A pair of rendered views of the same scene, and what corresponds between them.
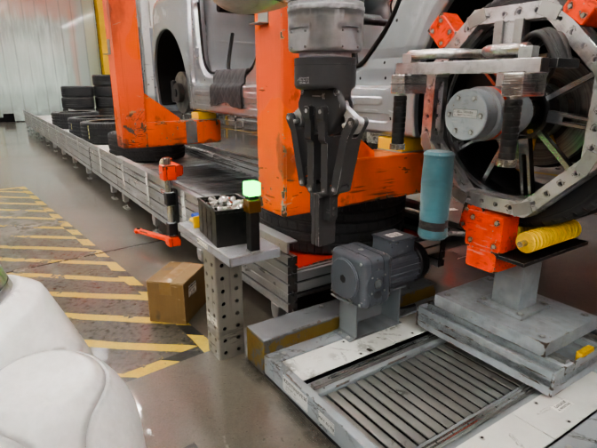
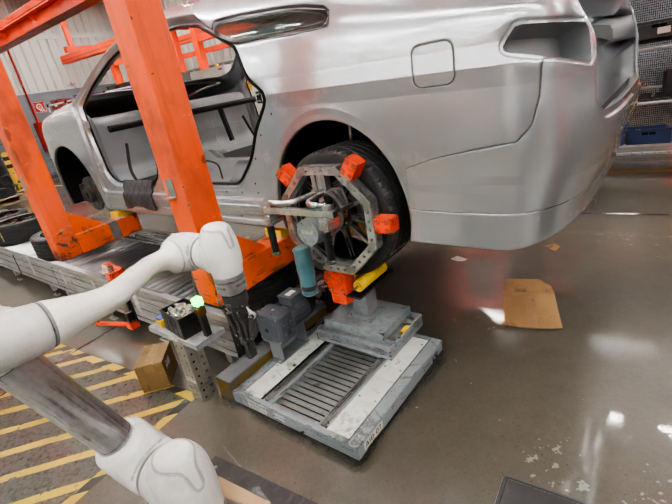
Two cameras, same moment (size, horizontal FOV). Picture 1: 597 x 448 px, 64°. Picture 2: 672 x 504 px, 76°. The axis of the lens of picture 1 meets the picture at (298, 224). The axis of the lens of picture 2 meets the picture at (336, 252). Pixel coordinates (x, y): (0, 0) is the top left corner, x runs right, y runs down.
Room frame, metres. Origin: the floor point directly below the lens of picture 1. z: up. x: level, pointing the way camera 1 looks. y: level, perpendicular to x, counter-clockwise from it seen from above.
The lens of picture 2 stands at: (-0.61, -0.03, 1.50)
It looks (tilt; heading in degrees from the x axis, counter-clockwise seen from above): 22 degrees down; 344
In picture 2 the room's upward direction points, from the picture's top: 10 degrees counter-clockwise
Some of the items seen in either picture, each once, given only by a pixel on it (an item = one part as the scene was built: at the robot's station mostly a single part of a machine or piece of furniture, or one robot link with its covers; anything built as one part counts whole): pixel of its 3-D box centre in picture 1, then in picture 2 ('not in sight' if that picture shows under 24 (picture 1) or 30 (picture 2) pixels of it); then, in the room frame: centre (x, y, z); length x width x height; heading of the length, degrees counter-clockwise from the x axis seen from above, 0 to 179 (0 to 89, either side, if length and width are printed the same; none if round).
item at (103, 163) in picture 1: (152, 166); (80, 256); (4.28, 1.33, 0.20); 1.00 x 0.86 x 0.39; 34
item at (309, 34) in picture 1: (325, 31); (230, 282); (0.60, -0.03, 0.99); 0.09 x 0.09 x 0.06
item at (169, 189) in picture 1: (171, 203); (122, 298); (2.51, 0.70, 0.30); 0.09 x 0.05 x 0.50; 34
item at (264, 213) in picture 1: (330, 206); (245, 274); (2.09, -0.15, 0.39); 0.66 x 0.66 x 0.24
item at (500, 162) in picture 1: (510, 131); (329, 246); (1.06, -0.47, 0.83); 0.04 x 0.04 x 0.16
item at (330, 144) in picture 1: (330, 151); (246, 323); (0.59, -0.04, 0.85); 0.04 x 0.01 x 0.11; 130
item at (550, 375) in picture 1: (509, 330); (368, 326); (1.43, -0.71, 0.13); 0.50 x 0.36 x 0.10; 34
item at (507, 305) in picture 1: (516, 277); (364, 297); (1.43, -0.71, 0.32); 0.40 x 0.30 x 0.28; 34
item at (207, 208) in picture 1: (227, 217); (184, 317); (1.47, 0.23, 0.51); 0.20 x 0.14 x 0.13; 26
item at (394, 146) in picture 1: (398, 121); (273, 239); (1.34, -0.28, 0.83); 0.04 x 0.04 x 0.16
